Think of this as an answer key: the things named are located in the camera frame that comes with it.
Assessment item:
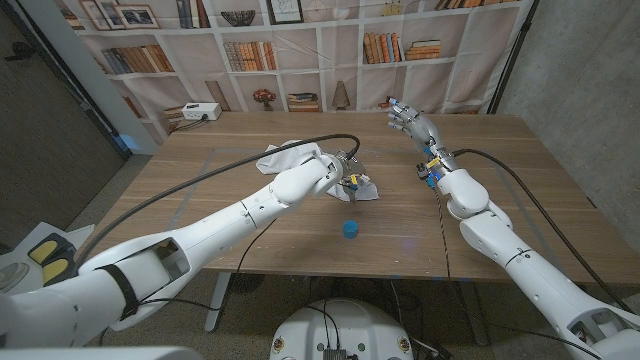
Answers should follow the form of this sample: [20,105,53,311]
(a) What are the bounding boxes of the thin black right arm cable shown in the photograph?
[433,192,604,360]

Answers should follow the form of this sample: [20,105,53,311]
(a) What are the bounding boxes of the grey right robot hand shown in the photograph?
[387,97,459,174]

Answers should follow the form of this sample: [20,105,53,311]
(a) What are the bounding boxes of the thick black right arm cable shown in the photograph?
[449,147,634,314]

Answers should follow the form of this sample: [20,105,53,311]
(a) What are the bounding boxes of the white cloth napkin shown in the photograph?
[255,141,380,203]

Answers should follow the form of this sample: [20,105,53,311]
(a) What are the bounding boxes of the black backdrop stand pole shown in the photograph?
[487,0,542,116]

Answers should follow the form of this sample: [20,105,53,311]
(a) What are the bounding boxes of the grey sneaker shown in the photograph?
[0,261,30,294]

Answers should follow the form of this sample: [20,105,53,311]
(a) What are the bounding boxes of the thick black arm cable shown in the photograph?
[449,147,634,314]
[74,132,361,271]

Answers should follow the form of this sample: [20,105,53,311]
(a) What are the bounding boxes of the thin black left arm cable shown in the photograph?
[139,218,277,312]

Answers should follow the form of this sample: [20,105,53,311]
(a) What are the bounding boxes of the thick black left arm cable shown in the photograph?
[74,132,361,271]

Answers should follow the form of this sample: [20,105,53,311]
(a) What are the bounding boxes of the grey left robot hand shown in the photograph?
[333,149,372,204]

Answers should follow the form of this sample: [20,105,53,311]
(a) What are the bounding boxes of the printed bookshelf backdrop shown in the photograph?
[52,0,536,146]

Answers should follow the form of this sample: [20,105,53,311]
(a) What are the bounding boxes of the white power strip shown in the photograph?
[180,102,223,122]

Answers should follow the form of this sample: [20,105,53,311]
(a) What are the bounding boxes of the black door handle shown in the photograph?
[4,40,36,62]

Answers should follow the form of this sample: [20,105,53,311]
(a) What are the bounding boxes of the white floor platform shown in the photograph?
[0,221,96,296]

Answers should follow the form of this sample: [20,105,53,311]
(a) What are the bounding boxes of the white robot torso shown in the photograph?
[269,298,415,360]

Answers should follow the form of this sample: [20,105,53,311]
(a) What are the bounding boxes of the yellow black foot pedal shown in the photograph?
[27,232,76,266]
[42,255,79,287]

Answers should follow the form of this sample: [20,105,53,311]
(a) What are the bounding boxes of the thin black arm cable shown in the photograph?
[139,218,277,312]
[433,192,604,360]

